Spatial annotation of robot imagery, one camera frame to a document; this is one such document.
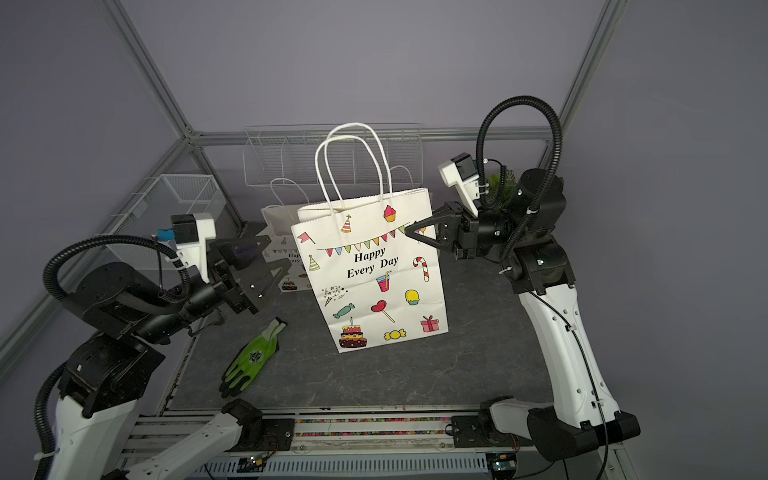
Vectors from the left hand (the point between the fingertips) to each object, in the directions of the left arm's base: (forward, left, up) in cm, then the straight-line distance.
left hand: (282, 253), depth 48 cm
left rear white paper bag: (+36, +15, -27) cm, 47 cm away
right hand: (0, -20, +2) cm, 20 cm away
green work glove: (+1, +23, -48) cm, 53 cm away
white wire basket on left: (+30, +42, -15) cm, 54 cm away
